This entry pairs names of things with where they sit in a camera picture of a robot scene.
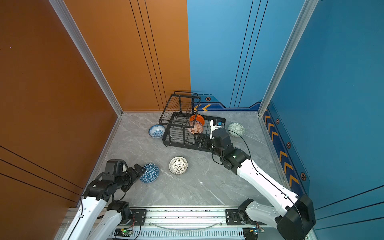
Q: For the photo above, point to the aluminium front rail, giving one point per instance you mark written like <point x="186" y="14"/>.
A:
<point x="195" y="223"/>

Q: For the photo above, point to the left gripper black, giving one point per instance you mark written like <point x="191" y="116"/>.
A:
<point x="135" y="175"/>

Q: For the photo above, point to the orange plastic bowl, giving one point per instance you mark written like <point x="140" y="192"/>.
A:
<point x="197" y="118"/>

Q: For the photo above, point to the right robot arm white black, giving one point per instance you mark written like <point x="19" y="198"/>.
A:
<point x="292" y="215"/>

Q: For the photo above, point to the blue white floral bowl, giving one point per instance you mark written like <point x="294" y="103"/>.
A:
<point x="157" y="131"/>

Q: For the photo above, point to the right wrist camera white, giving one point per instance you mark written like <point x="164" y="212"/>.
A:
<point x="215" y="124"/>

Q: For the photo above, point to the left green circuit board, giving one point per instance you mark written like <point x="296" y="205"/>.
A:
<point x="125" y="233"/>

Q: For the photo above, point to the right circuit board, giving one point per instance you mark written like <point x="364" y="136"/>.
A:
<point x="252" y="233"/>

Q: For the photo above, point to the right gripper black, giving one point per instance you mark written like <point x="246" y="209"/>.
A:
<point x="206" y="138"/>

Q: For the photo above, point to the dark blue geometric bowl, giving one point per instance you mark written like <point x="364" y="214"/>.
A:
<point x="151" y="174"/>

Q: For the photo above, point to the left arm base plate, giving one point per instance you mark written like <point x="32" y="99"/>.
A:
<point x="138" y="216"/>

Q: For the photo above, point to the white red lattice bowl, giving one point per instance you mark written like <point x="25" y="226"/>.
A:
<point x="178" y="165"/>

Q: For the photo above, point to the red patterned bowl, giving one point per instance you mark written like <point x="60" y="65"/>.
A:
<point x="195" y="128"/>

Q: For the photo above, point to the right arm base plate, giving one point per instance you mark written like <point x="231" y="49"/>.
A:
<point x="236" y="217"/>

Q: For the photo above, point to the green white patterned bowl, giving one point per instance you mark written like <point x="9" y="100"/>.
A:
<point x="236" y="130"/>

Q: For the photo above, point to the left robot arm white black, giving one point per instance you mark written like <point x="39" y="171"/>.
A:
<point x="96" y="219"/>

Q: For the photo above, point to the black wire dish rack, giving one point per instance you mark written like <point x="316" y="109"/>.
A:
<point x="185" y="126"/>

